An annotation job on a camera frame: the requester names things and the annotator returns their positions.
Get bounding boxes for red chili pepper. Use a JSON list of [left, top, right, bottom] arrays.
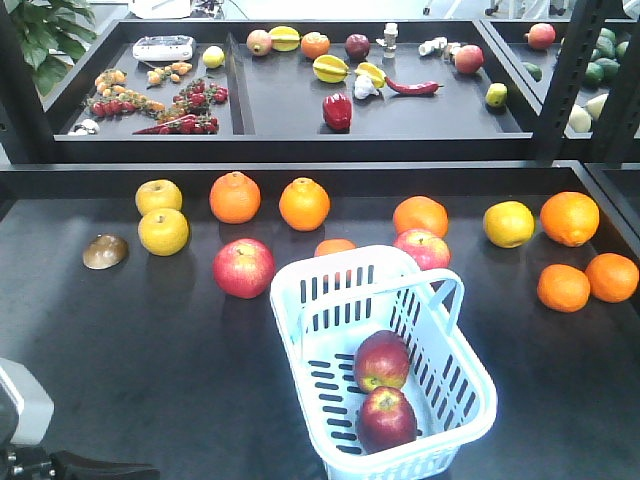
[[385, 77, 443, 96]]

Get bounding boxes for small orange behind basket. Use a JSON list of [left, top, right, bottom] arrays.
[[314, 238, 356, 257]]

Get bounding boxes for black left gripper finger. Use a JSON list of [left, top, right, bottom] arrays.
[[50, 451, 160, 480]]

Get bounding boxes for orange with knob centre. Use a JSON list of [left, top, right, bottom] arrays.
[[279, 177, 331, 232]]

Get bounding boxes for yellow pear apple lower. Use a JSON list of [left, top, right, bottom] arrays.
[[138, 208, 190, 256]]

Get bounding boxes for large orange near divider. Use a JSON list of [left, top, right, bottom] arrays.
[[539, 191, 600, 247]]

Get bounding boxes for orange with knob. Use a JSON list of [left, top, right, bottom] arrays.
[[279, 177, 331, 232], [209, 171, 261, 224]]

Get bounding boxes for red apple left of basket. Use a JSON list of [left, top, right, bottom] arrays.
[[212, 238, 276, 299]]

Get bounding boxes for red apple bottom left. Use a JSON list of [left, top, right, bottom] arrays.
[[356, 386, 418, 454]]

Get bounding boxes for black wooden produce display stand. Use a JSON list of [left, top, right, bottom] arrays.
[[0, 18, 640, 480]]

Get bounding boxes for red apple front left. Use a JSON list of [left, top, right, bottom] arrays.
[[354, 330, 410, 393]]

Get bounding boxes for yellow pear apple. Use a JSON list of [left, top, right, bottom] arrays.
[[138, 208, 190, 256], [135, 179, 183, 216]]

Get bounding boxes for black upright shelf post left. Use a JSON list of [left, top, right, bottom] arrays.
[[531, 0, 607, 163]]

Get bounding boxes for red apple behind basket right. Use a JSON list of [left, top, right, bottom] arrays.
[[393, 228, 451, 270]]

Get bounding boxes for white electronic scale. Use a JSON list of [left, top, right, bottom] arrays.
[[132, 35, 196, 62]]

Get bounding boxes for light blue plastic basket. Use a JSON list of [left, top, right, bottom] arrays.
[[270, 245, 497, 479]]

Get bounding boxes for black upright shelf post right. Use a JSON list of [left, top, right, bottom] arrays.
[[590, 1, 639, 163]]

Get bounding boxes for yellow grapefruit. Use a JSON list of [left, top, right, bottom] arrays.
[[483, 201, 535, 248]]

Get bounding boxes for black upright shelf post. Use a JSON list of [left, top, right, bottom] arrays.
[[531, 0, 607, 163], [590, 1, 639, 163]]

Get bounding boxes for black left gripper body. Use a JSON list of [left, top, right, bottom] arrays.
[[1, 445, 55, 480]]

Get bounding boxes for brown half kiwi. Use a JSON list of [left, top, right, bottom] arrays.
[[82, 234, 129, 270]]

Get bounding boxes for orange far left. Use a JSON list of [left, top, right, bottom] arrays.
[[393, 196, 449, 238]]

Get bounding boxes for white garlic bulb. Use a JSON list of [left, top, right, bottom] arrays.
[[353, 75, 380, 100]]

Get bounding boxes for orange front left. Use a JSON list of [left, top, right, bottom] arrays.
[[537, 264, 591, 313]]

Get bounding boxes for yellow pear apple upper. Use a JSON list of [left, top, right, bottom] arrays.
[[135, 179, 183, 216]]

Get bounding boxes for red bell pepper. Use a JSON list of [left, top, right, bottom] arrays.
[[322, 93, 352, 131]]

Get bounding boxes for green potted plant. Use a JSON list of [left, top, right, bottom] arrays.
[[4, 0, 97, 97]]

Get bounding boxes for orange front right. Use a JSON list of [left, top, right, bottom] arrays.
[[585, 253, 639, 303]]

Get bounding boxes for orange with knob left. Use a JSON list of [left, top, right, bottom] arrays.
[[209, 171, 261, 224]]

